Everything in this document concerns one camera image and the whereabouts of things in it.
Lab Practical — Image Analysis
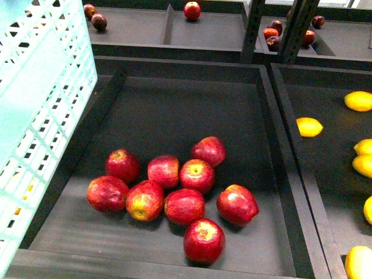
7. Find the yellow lemon upper right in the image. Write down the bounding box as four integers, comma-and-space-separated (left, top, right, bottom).
344, 91, 371, 112

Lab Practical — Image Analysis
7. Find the red apple upper left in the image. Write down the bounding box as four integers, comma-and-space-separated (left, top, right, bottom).
105, 149, 140, 184

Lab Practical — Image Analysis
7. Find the red apple right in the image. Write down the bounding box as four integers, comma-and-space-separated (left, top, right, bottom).
216, 184, 260, 227

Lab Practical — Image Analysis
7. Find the red apple yellow top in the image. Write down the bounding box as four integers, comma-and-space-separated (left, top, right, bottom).
179, 159, 215, 195

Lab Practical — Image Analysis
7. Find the red apple front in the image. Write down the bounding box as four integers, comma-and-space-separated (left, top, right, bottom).
183, 218, 226, 264

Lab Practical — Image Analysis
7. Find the yellow lemon in tray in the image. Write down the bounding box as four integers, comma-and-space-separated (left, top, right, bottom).
296, 117, 323, 137

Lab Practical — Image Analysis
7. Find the red apple centre bottom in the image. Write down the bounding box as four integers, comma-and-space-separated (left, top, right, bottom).
164, 188, 206, 226

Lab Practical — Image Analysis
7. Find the red apple middle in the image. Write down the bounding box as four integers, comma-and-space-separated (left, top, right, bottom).
147, 155, 180, 189

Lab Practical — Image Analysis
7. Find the red apple back shelf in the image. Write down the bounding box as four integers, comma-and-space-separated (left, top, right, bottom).
184, 1, 201, 21

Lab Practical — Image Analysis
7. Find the light blue plastic basket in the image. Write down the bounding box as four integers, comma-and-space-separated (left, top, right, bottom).
1, 1, 98, 275

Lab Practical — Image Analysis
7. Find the red apple far left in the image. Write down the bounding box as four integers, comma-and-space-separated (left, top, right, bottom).
87, 175, 130, 214

